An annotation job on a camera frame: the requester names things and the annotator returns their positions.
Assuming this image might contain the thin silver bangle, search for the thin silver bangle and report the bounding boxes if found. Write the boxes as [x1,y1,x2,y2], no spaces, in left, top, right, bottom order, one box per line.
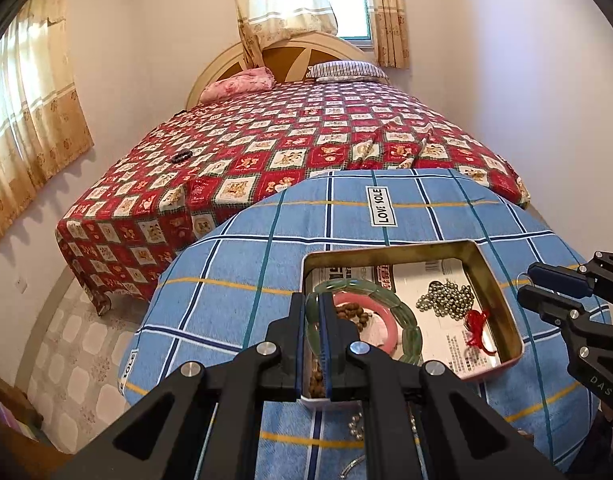
[339,452,373,480]

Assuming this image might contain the brown wooden bead bracelet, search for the brown wooden bead bracelet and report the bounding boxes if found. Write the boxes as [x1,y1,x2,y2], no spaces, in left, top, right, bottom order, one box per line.
[306,304,374,397]

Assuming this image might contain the red patterned bedsheet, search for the red patterned bedsheet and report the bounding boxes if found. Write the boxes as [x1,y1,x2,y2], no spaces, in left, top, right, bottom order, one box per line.
[55,80,531,316]

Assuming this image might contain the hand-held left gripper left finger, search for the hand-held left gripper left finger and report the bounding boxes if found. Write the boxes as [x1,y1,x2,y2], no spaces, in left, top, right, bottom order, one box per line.
[51,292,307,480]

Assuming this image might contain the pink bangle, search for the pink bangle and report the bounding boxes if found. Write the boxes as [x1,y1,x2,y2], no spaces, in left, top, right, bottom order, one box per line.
[331,294,400,352]

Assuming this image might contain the window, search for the window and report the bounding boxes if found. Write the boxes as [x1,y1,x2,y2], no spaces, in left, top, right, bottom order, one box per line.
[313,0,374,51]

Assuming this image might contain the cream wooden headboard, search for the cream wooden headboard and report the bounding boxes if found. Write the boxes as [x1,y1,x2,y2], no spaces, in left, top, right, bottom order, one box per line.
[185,32,369,111]

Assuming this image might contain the white beige window curtain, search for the white beige window curtain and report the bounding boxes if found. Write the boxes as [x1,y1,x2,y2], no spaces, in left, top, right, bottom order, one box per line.
[225,0,339,68]

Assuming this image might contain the brown wooden furniture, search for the brown wooden furniture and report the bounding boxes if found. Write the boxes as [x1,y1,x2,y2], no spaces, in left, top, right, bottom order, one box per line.
[0,365,72,480]

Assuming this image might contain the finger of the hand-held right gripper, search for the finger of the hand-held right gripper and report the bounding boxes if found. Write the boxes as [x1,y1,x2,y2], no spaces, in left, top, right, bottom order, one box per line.
[527,252,613,298]
[519,286,613,341]

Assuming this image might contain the wide beige floral curtain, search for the wide beige floral curtain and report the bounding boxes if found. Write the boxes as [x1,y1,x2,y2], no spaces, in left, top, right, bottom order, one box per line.
[0,0,94,253]

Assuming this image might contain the pearl necklace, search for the pearl necklace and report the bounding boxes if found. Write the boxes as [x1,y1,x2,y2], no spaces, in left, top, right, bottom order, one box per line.
[347,407,427,443]

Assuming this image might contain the blue plaid tablecloth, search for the blue plaid tablecloth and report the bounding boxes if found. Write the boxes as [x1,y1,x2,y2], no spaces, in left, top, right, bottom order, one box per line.
[117,167,612,480]

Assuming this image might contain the pink metal tin box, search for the pink metal tin box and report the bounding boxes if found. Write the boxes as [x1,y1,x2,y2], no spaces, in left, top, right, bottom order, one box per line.
[301,240,524,411]

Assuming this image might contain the pink pillow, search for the pink pillow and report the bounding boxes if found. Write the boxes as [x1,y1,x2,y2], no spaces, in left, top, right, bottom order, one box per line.
[199,66,276,103]

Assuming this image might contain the narrow beige floral curtain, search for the narrow beige floral curtain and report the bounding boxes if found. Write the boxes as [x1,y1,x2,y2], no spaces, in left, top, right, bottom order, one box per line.
[369,0,411,68]

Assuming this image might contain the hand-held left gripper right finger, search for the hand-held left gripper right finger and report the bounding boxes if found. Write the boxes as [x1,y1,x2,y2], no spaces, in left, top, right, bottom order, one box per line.
[320,292,567,480]

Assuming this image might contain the green jade bangle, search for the green jade bangle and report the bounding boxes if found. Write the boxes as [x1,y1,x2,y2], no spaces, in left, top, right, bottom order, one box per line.
[305,280,425,366]

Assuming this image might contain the striped pillow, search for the striped pillow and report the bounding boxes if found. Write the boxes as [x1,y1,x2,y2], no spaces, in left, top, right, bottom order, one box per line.
[306,60,389,83]

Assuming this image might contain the metal bead chain red tassel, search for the metal bead chain red tassel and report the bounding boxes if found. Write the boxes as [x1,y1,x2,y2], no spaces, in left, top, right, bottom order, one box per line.
[415,281,498,357]

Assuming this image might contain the printed paper liner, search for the printed paper liner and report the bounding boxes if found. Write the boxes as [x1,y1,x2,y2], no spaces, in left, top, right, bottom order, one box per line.
[309,257,504,376]

